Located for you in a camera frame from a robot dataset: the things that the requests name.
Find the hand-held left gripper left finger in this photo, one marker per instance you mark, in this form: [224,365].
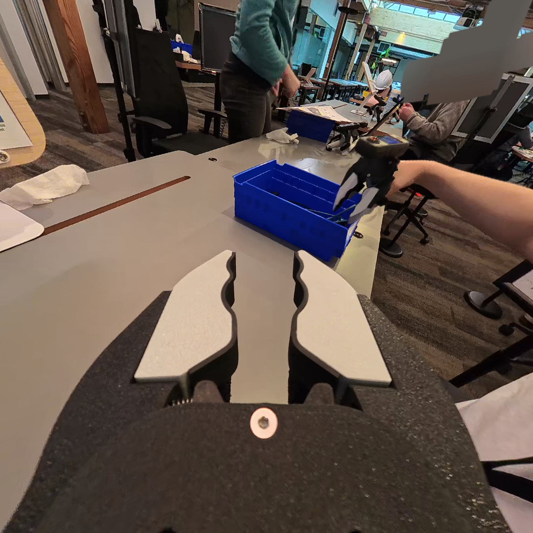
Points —
[191,329]

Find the person's white shirt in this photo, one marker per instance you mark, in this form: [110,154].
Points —
[499,424]

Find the wooden post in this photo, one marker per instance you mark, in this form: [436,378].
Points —
[75,62]

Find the crumpled white paper towel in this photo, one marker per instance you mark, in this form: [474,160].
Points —
[45,187]

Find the person's right forearm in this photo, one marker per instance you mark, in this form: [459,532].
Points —
[479,200]

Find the person's right hand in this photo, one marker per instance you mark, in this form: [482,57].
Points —
[406,177]

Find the white hard hat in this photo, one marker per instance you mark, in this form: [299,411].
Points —
[384,79]

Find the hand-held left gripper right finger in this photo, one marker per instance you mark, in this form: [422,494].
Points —
[337,329]

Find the printed instruction sheet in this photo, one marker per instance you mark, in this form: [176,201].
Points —
[12,129]

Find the wooden document stand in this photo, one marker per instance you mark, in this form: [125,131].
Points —
[38,137]

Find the black monitor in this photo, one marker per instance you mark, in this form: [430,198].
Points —
[216,37]

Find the printed paper sheet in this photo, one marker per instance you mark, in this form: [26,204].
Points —
[316,111]

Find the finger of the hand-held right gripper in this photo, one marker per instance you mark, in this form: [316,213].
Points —
[347,189]
[366,204]

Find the small crumpled white tissue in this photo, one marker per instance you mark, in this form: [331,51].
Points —
[281,135]

